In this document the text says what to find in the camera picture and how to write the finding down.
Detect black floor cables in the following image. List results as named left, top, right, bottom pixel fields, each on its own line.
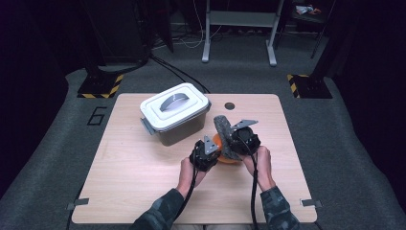
left=149, top=55, right=211, bottom=95

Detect grey fluffy towel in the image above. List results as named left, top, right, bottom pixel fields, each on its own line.
left=213, top=114, right=244, bottom=162

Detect white floor cables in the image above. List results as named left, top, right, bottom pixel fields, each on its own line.
left=152, top=0, right=224, bottom=51

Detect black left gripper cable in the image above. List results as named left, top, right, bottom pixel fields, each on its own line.
left=173, top=148, right=199, bottom=222

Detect person's right hand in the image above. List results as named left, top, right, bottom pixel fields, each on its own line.
left=241, top=146, right=278, bottom=193

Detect grey lidded storage box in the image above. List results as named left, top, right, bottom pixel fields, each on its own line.
left=139, top=82, right=212, bottom=132

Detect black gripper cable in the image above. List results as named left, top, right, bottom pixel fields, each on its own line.
left=173, top=148, right=199, bottom=222
left=237, top=136, right=260, bottom=230

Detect grey plastic storage box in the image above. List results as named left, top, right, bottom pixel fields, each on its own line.
left=140, top=103, right=213, bottom=148

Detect grey tape strip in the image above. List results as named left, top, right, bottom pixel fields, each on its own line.
left=300, top=198, right=323, bottom=209
left=66, top=197, right=90, bottom=211

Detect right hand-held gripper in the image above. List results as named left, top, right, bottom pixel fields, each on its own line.
left=229, top=119, right=261, bottom=157

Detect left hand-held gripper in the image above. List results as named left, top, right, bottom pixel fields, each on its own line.
left=189, top=135, right=222, bottom=173

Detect orange plush toy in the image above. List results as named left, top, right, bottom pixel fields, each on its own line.
left=212, top=133, right=242, bottom=166

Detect black cabinet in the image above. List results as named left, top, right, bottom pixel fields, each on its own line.
left=84, top=0, right=151, bottom=65

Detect person's left hand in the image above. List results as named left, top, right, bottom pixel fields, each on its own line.
left=176, top=156, right=208, bottom=199

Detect black stand with striped base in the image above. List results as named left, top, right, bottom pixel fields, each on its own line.
left=77, top=0, right=124, bottom=100
left=286, top=0, right=344, bottom=100

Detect white metal desk frame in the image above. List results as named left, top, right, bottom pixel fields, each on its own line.
left=201, top=0, right=285, bottom=67

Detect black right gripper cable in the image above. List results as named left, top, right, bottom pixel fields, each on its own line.
left=237, top=136, right=260, bottom=230

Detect orange and white clutter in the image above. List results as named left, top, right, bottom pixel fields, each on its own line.
left=295, top=4, right=322, bottom=16

